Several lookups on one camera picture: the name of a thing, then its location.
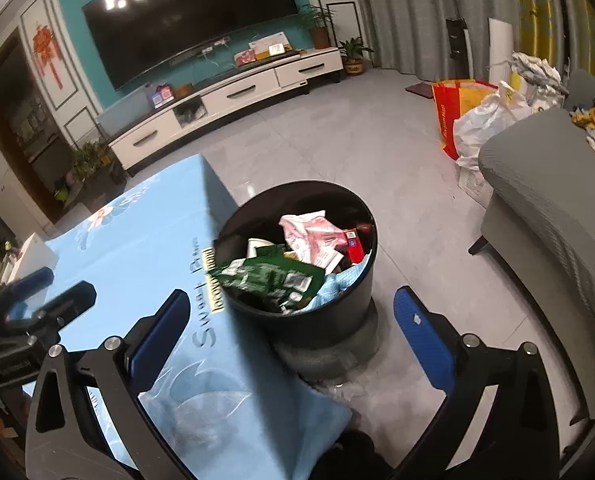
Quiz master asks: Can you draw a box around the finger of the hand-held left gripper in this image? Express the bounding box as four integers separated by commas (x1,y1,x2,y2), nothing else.
8,281,97,335
0,266,56,311

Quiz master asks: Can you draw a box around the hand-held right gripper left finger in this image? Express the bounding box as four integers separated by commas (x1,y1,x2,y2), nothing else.
25,289,191,480

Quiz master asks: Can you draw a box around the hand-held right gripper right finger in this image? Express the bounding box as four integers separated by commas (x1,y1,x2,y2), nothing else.
392,285,561,480

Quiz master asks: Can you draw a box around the black trash bin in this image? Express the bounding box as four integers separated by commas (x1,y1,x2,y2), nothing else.
212,180,381,351

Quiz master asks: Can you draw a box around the blue face mask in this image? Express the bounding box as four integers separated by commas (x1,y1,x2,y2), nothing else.
307,255,374,312

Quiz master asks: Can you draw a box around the red cardboard box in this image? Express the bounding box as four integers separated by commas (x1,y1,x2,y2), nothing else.
345,227,371,266

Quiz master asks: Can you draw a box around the green snack wrapper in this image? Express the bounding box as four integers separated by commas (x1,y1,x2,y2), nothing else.
212,245,327,314

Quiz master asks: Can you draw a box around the white medicine box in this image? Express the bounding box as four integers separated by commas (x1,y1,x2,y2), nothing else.
248,238,274,261

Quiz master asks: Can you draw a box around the pink plastic wrapper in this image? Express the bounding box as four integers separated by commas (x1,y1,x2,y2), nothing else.
279,212,348,268

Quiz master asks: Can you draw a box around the white storage box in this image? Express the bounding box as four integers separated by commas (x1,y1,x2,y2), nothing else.
12,232,59,281

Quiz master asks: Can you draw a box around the blue floral tablecloth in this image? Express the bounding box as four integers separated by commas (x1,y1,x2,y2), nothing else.
20,154,353,472

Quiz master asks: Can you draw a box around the potted green plant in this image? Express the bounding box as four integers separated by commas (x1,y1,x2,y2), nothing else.
70,140,127,202

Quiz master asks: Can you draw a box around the dark glass display cabinet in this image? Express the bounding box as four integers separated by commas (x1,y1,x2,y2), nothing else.
0,35,79,221

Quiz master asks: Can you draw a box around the grey sofa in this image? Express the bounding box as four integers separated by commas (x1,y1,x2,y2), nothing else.
470,69,595,421

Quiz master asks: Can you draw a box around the grey glass tank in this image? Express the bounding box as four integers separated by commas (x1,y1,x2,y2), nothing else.
96,84,153,137

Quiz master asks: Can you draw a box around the white plastic bag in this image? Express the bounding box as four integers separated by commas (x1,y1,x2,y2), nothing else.
452,82,534,172

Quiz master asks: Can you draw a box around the colourful small box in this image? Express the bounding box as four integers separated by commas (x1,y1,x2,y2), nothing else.
150,84,175,107

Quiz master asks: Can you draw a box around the red and yellow shopping bag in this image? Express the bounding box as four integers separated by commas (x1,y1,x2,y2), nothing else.
431,79,499,161

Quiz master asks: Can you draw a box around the dark red floor mat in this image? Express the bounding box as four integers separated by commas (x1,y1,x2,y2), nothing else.
405,81,437,99

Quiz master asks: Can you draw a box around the white television cabinet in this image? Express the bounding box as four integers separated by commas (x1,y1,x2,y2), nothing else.
108,46,344,171

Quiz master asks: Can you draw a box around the potted plant in yellow pot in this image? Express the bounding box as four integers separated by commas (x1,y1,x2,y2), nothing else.
338,37,374,76

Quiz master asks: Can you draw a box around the crumpled newspaper pile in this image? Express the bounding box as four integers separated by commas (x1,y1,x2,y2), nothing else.
510,51,569,97

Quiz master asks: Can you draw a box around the black television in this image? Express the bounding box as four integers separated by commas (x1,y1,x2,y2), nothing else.
82,0,299,92

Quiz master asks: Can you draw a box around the potted plant in red pot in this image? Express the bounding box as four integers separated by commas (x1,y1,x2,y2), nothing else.
297,4,336,50

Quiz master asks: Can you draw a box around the grey curtain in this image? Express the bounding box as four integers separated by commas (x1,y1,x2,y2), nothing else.
357,0,528,76

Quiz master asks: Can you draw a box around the yellow curtain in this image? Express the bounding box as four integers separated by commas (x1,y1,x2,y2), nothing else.
510,0,595,77

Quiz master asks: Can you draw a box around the red knot wall decoration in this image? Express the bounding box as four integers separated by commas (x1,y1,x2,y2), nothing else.
32,24,64,87

